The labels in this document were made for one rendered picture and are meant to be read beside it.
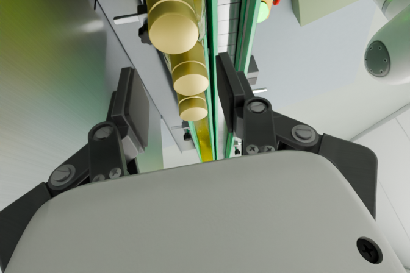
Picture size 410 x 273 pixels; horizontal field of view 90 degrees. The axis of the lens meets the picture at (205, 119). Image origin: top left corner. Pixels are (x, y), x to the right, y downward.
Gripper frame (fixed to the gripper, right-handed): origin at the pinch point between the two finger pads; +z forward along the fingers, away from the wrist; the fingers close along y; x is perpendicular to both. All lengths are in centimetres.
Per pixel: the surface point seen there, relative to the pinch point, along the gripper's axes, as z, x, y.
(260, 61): 58, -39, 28
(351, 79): 64, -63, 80
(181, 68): 6.7, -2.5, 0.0
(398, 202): 84, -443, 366
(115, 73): 28.0, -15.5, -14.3
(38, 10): 12.5, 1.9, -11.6
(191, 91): 6.5, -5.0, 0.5
